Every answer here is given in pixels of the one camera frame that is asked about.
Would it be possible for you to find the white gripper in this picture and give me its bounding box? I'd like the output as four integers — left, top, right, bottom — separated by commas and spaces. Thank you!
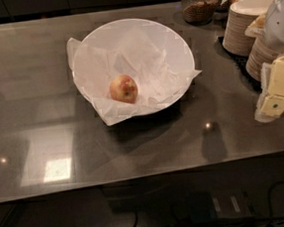
254, 0, 284, 123

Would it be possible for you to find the red yellow apple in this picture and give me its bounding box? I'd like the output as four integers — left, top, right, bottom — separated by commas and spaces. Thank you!
109, 74, 139, 104

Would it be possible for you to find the front paper bowl stack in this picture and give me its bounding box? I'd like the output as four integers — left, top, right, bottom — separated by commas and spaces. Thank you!
246, 37, 278, 81

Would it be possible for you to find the white bowl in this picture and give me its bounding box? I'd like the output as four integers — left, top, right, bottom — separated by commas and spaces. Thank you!
67, 13, 200, 122

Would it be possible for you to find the white tissue paper liner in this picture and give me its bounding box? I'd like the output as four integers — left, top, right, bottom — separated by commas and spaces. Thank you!
64, 21, 207, 131

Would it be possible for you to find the glass jar of grains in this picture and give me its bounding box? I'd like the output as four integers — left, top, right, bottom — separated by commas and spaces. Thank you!
181, 0, 220, 25

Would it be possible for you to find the dark box under table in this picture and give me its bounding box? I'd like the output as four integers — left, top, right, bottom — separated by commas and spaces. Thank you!
186, 189, 255, 223

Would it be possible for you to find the black floor cable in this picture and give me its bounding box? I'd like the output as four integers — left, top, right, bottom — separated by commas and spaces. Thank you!
111, 180, 284, 227

